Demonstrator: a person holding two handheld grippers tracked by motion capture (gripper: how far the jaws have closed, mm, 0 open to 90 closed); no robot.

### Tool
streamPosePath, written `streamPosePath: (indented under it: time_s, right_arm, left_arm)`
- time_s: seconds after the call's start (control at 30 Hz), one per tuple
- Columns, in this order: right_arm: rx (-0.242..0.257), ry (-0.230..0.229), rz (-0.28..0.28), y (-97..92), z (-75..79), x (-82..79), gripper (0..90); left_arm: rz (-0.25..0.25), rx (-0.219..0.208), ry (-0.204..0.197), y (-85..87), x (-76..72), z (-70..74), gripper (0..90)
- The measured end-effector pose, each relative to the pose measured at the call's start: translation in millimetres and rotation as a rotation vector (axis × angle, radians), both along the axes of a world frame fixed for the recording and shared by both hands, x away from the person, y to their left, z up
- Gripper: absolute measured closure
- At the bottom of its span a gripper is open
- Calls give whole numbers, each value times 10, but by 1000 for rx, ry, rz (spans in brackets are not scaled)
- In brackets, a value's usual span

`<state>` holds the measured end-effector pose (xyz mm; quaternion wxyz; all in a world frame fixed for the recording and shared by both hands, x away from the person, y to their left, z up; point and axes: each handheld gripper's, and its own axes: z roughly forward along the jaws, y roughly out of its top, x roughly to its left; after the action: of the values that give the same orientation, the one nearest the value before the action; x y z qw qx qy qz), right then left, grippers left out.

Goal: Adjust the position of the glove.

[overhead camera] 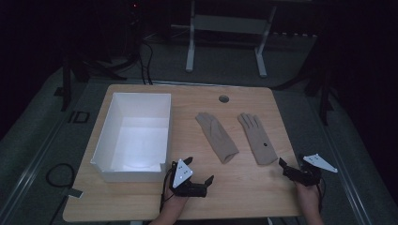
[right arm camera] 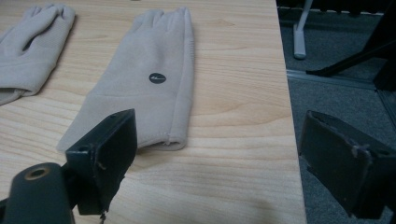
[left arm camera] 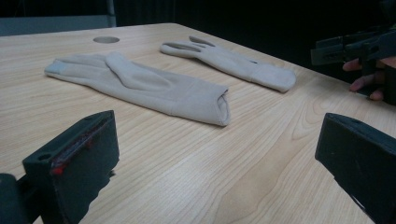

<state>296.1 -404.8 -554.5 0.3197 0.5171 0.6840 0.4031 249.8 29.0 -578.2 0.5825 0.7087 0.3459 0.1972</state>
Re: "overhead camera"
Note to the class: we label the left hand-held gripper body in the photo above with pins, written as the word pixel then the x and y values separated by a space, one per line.
pixel 183 179

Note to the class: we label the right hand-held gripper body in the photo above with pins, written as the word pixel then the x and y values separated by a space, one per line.
pixel 308 170

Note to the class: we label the beige glove with black dot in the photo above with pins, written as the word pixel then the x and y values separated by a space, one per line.
pixel 258 137

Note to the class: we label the plain beige glove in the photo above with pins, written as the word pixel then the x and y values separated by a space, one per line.
pixel 217 137

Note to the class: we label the white storage box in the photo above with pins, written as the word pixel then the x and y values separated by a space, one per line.
pixel 140 146

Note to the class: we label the person's left hand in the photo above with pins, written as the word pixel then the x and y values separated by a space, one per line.
pixel 175 200

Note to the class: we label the person's right hand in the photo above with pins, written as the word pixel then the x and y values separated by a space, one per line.
pixel 308 197

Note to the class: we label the dark stand legs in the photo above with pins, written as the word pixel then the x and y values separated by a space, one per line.
pixel 325 93

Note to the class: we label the grey tape piece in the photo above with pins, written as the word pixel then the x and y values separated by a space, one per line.
pixel 75 193

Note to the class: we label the black tripod stand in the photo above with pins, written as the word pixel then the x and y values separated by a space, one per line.
pixel 67 81

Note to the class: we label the white metal stand frame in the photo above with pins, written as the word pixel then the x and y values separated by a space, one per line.
pixel 228 24

